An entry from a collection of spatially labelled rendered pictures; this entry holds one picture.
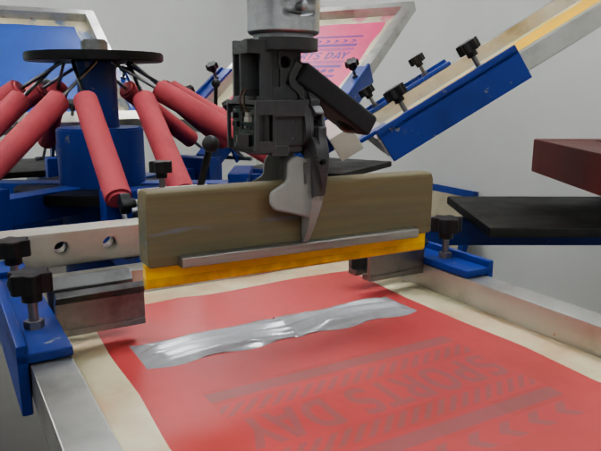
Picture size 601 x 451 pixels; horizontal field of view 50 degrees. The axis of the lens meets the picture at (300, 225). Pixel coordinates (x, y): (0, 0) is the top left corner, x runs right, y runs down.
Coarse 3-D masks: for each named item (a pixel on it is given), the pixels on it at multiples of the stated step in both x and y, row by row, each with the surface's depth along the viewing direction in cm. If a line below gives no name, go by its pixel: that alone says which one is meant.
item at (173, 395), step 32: (160, 320) 80; (192, 320) 80; (224, 320) 80; (128, 352) 71; (256, 352) 71; (288, 352) 71; (320, 352) 71; (160, 384) 63; (192, 384) 63; (224, 384) 63; (160, 416) 57; (192, 416) 57; (192, 448) 52; (224, 448) 52
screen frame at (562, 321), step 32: (160, 288) 92; (448, 288) 89; (480, 288) 84; (512, 288) 82; (512, 320) 79; (544, 320) 75; (576, 320) 71; (32, 384) 59; (64, 384) 55; (64, 416) 50; (96, 416) 50; (64, 448) 45; (96, 448) 45
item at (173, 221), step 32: (160, 192) 61; (192, 192) 63; (224, 192) 64; (256, 192) 66; (352, 192) 72; (384, 192) 74; (416, 192) 77; (160, 224) 62; (192, 224) 63; (224, 224) 65; (256, 224) 67; (288, 224) 69; (320, 224) 71; (352, 224) 73; (384, 224) 75; (416, 224) 78; (160, 256) 62
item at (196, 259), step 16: (320, 240) 70; (336, 240) 71; (352, 240) 72; (368, 240) 73; (384, 240) 74; (192, 256) 63; (208, 256) 63; (224, 256) 64; (240, 256) 65; (256, 256) 66; (272, 256) 67
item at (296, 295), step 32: (256, 288) 93; (288, 288) 93; (320, 288) 93; (352, 288) 93; (384, 288) 93; (384, 320) 80; (416, 320) 80; (448, 320) 80; (352, 352) 71; (480, 352) 71; (512, 352) 71; (576, 384) 63; (512, 448) 52; (544, 448) 52; (576, 448) 52
